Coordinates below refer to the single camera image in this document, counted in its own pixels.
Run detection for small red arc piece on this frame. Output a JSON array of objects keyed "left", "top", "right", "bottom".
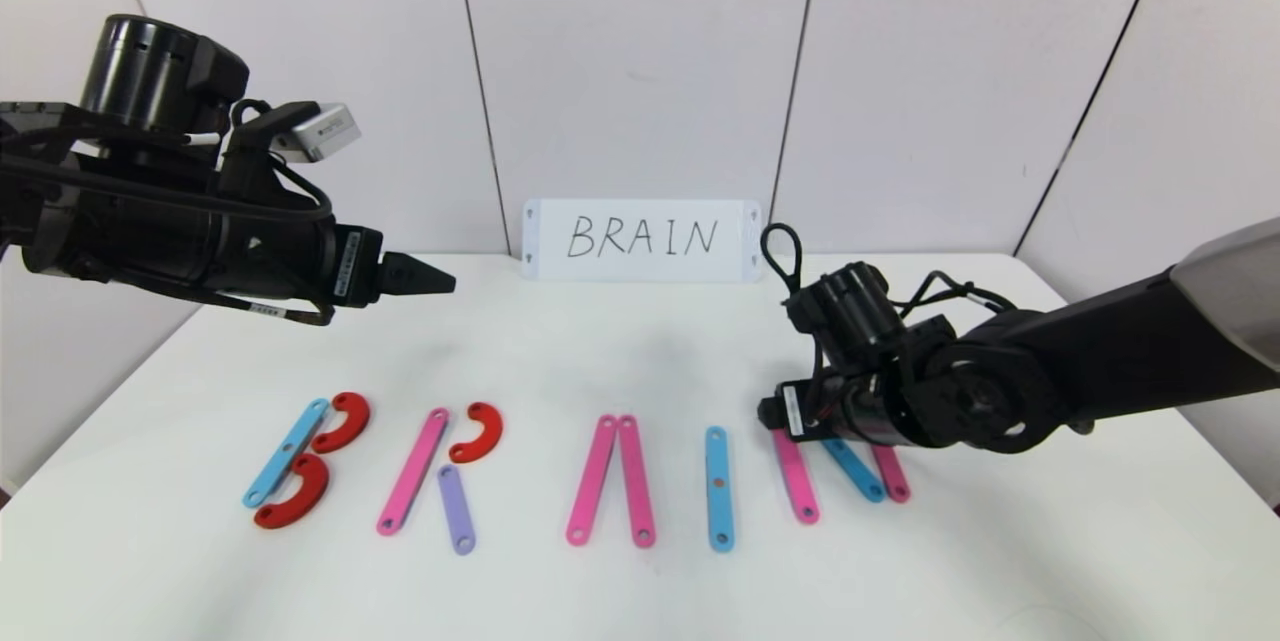
[{"left": 448, "top": 402, "right": 504, "bottom": 465}]

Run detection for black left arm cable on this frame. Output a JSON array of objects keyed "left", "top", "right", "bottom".
[{"left": 0, "top": 99, "right": 341, "bottom": 327}]

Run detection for short purple bar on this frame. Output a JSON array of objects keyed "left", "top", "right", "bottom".
[{"left": 437, "top": 464, "right": 477, "bottom": 556}]

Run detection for large red arc piece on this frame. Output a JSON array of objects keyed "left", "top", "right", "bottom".
[
  {"left": 253, "top": 452, "right": 332, "bottom": 530},
  {"left": 311, "top": 392, "right": 372, "bottom": 454}
]

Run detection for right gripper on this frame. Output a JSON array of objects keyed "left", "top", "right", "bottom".
[{"left": 757, "top": 379, "right": 892, "bottom": 444}]

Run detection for black left camera bracket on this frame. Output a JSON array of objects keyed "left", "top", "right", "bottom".
[{"left": 222, "top": 101, "right": 317, "bottom": 218}]

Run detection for white BRAIN sign card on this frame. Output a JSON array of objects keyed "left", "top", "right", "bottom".
[{"left": 522, "top": 200, "right": 763, "bottom": 283}]

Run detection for short pink bar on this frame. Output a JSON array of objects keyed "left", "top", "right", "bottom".
[{"left": 770, "top": 426, "right": 821, "bottom": 526}]

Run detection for black looped right cable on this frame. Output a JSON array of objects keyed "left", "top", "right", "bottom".
[{"left": 760, "top": 223, "right": 805, "bottom": 302}]

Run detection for short blue bar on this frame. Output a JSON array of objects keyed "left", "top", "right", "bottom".
[{"left": 822, "top": 436, "right": 888, "bottom": 504}]

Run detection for black camera bracket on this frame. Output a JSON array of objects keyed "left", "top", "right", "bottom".
[
  {"left": 900, "top": 313, "right": 958, "bottom": 354},
  {"left": 222, "top": 101, "right": 317, "bottom": 218}
]

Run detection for black right camera bracket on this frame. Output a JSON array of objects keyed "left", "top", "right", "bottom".
[{"left": 900, "top": 313, "right": 958, "bottom": 354}]

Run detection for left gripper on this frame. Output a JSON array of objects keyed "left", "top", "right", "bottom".
[{"left": 206, "top": 172, "right": 456, "bottom": 312}]

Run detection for long pink bar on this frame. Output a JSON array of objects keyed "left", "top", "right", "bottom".
[
  {"left": 565, "top": 414, "right": 618, "bottom": 548},
  {"left": 617, "top": 415, "right": 657, "bottom": 549},
  {"left": 870, "top": 441, "right": 912, "bottom": 504},
  {"left": 376, "top": 407, "right": 451, "bottom": 536}
]

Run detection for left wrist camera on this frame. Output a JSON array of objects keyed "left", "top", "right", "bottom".
[{"left": 280, "top": 101, "right": 362, "bottom": 163}]

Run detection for long blue bar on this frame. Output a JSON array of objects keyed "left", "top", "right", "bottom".
[
  {"left": 705, "top": 426, "right": 735, "bottom": 553},
  {"left": 242, "top": 398, "right": 331, "bottom": 509}
]

